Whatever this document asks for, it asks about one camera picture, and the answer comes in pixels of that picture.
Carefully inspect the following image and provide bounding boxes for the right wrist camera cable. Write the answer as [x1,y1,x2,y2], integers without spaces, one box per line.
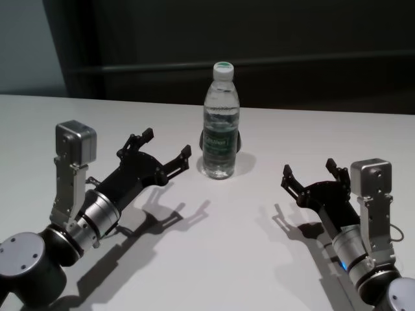
[390,222,407,243]

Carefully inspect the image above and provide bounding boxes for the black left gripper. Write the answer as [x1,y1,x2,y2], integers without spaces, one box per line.
[93,128,193,212]

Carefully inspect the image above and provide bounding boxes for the clear water bottle green label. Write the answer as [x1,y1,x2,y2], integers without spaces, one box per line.
[201,60,241,180]

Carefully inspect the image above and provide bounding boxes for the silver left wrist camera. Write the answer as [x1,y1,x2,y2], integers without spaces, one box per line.
[49,120,99,228]

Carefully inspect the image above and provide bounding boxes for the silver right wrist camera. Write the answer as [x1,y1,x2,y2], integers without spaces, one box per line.
[350,157,397,260]

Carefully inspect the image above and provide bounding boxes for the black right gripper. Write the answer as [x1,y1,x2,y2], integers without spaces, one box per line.
[279,157,362,233]

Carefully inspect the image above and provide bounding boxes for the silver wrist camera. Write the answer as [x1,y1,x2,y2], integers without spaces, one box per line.
[49,120,99,228]
[350,157,397,260]

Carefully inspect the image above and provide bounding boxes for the grey horizontal rail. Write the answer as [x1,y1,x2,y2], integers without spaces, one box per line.
[66,60,415,75]

